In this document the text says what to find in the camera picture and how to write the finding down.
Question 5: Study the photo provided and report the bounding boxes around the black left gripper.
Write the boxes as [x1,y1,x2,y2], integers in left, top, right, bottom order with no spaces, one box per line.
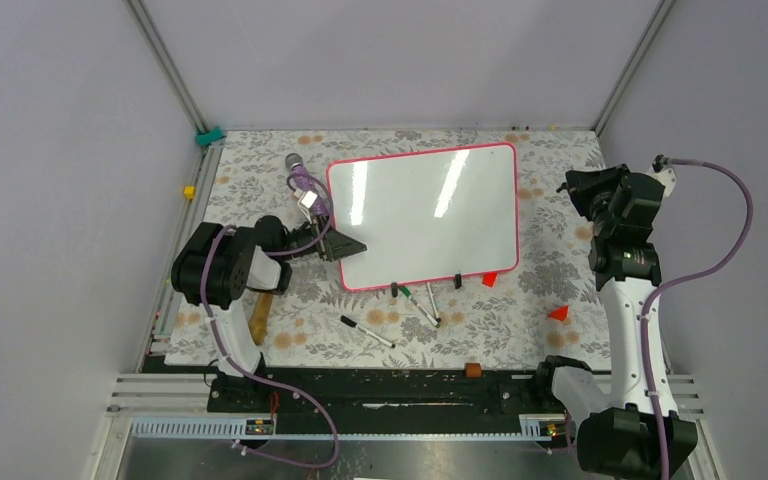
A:
[278,213,365,261]

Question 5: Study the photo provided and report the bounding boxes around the pink framed whiteboard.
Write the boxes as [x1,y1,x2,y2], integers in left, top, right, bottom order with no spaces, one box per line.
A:
[326,142,520,292]

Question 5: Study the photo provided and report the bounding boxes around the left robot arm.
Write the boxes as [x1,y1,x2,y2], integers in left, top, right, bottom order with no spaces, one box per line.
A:
[171,215,367,411]

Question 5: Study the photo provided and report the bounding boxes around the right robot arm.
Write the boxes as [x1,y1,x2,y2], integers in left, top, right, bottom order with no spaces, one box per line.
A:
[533,165,698,479]

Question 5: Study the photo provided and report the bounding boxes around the black capped marker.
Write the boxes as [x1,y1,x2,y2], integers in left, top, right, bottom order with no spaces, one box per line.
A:
[340,315,396,349]

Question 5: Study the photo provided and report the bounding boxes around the green capped marker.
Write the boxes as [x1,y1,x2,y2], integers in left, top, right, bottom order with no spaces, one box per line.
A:
[398,285,440,328]

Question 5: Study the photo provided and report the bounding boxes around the purple glitter microphone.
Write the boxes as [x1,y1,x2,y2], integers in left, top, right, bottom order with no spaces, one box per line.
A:
[285,153,330,216]

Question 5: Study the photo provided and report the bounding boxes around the wooden rolling pin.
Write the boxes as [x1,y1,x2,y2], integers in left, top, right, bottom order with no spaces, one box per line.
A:
[248,292,274,346]

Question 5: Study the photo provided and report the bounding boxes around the blue capped marker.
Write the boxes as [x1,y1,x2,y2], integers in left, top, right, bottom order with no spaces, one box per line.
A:
[425,282,441,323]

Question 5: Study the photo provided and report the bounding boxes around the red triangular block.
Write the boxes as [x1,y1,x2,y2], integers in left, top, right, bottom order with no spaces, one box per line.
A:
[547,305,569,322]

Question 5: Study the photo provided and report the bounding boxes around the small orange red block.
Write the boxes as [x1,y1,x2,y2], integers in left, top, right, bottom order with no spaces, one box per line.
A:
[482,272,498,288]

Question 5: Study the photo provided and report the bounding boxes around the teal corner clamp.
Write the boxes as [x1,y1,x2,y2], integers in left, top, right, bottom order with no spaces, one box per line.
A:
[195,126,225,148]

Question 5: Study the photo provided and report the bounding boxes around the brown small cube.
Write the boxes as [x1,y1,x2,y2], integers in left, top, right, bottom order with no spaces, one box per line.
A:
[464,362,483,378]

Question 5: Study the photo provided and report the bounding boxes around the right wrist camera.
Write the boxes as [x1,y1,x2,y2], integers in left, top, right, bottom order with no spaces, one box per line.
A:
[646,154,677,198]

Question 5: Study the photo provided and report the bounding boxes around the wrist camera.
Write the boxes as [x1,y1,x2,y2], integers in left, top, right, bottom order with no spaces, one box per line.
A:
[646,154,677,198]
[294,189,319,222]

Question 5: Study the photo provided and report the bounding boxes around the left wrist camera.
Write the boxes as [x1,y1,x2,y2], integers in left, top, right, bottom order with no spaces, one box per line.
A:
[294,189,319,222]

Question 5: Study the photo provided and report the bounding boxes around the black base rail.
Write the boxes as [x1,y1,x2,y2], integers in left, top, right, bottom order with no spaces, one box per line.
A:
[207,367,565,437]

